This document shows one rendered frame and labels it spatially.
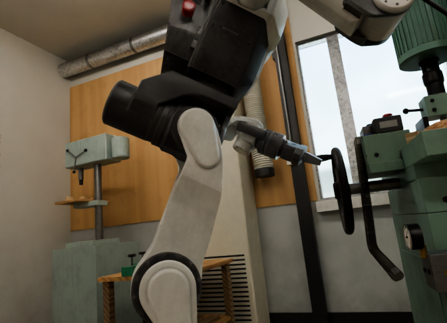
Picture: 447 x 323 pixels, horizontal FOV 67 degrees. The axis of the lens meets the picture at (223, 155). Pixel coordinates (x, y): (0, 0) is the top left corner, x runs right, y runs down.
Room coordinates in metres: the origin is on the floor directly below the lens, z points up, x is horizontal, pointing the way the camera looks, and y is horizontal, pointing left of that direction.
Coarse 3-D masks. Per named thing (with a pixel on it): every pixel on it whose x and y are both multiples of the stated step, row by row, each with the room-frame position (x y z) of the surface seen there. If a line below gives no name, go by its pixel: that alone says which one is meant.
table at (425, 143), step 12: (420, 132) 0.78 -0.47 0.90; (432, 132) 0.77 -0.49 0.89; (444, 132) 0.76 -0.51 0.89; (408, 144) 0.89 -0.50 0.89; (420, 144) 0.80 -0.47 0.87; (432, 144) 0.77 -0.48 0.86; (444, 144) 0.76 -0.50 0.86; (408, 156) 0.92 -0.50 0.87; (420, 156) 0.82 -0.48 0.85; (432, 156) 0.79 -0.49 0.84; (444, 156) 0.81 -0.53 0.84; (372, 168) 1.00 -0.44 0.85; (384, 168) 0.99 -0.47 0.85; (396, 168) 0.98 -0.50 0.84
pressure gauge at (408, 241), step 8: (408, 224) 0.85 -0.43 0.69; (416, 224) 0.84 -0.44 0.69; (408, 232) 0.82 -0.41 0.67; (416, 232) 0.82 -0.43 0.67; (408, 240) 0.85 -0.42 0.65; (416, 240) 0.82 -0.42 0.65; (408, 248) 0.86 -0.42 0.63; (416, 248) 0.83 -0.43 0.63; (424, 248) 0.84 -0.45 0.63; (424, 256) 0.84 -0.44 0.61
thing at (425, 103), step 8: (424, 96) 1.03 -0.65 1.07; (432, 96) 1.02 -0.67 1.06; (440, 96) 1.01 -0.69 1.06; (424, 104) 1.03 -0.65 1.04; (432, 104) 1.02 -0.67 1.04; (440, 104) 1.01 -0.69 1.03; (424, 112) 1.05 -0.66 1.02; (432, 112) 1.02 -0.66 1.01; (440, 112) 1.02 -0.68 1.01; (432, 120) 1.08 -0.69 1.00; (440, 120) 1.05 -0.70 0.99
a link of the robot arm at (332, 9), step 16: (304, 0) 0.64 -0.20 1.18; (320, 0) 0.61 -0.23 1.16; (336, 0) 0.60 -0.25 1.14; (352, 0) 0.58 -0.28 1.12; (368, 0) 0.57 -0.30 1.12; (384, 0) 0.56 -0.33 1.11; (400, 0) 0.56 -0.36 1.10; (336, 16) 0.62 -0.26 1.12; (352, 16) 0.60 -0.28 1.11; (368, 16) 0.58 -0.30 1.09; (384, 16) 0.58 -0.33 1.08; (352, 32) 0.64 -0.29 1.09
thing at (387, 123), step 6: (372, 120) 1.02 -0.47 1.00; (378, 120) 1.01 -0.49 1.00; (384, 120) 1.00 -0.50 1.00; (390, 120) 1.00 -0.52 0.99; (396, 120) 0.99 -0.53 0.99; (366, 126) 1.06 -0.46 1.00; (372, 126) 1.03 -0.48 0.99; (378, 126) 1.01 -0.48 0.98; (384, 126) 1.00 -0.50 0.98; (390, 126) 1.00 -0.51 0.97; (396, 126) 1.00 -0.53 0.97; (402, 126) 0.99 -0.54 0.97; (360, 132) 1.12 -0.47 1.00; (366, 132) 1.06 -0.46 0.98; (372, 132) 1.05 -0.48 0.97; (378, 132) 1.01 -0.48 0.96; (384, 132) 1.01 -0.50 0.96
